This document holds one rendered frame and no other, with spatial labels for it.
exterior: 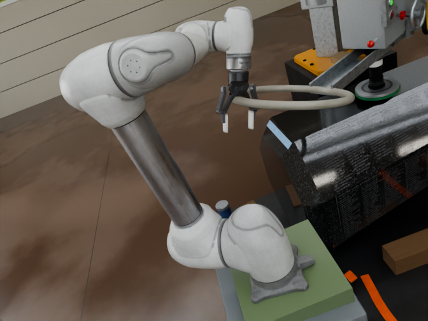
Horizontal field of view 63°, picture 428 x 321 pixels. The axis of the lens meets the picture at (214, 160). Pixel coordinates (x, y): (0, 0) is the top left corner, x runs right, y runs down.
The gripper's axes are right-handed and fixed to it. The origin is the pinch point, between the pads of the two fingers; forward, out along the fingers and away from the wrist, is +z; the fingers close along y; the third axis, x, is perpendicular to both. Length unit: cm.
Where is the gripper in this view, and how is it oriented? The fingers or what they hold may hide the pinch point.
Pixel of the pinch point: (238, 125)
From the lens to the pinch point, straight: 134.4
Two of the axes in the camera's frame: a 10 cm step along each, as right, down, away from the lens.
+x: -4.2, -2.8, 8.6
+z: 0.2, 9.5, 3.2
